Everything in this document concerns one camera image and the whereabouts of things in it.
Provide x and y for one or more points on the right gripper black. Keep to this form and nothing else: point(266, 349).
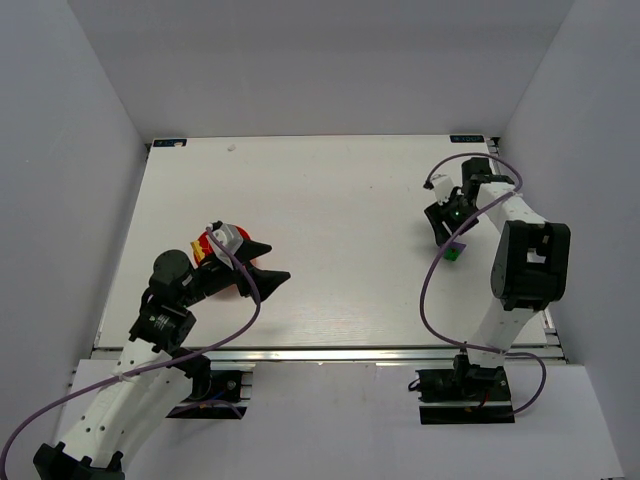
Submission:
point(451, 220)

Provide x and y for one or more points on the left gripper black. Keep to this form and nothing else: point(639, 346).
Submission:
point(245, 272)

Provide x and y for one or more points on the purple lego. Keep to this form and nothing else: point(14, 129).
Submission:
point(455, 244)

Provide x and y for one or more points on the bright green lego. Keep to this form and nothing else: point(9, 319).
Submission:
point(453, 255)

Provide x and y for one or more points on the long yellow lego plate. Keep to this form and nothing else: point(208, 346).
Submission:
point(200, 249)

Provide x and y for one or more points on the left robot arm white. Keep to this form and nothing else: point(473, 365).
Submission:
point(155, 372)

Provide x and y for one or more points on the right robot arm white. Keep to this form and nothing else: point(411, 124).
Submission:
point(530, 266)

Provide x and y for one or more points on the orange round divided container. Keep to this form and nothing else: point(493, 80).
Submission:
point(215, 270)

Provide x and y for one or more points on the right blue table label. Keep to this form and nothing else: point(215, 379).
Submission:
point(466, 138)

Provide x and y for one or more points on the blue table label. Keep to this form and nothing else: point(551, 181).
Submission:
point(169, 143)
point(466, 138)

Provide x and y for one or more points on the left blue table label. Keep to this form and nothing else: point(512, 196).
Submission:
point(169, 143)

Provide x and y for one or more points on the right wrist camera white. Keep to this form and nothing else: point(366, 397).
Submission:
point(441, 185)

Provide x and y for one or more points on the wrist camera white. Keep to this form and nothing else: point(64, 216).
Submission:
point(223, 237)
point(441, 185)

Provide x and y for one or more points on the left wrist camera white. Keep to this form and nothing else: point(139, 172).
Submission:
point(223, 237)

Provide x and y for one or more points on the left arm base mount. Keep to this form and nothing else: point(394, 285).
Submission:
point(217, 392)

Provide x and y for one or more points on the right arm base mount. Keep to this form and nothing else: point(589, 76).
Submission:
point(464, 394)

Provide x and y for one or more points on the table front metal rail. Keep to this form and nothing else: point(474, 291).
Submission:
point(549, 353)

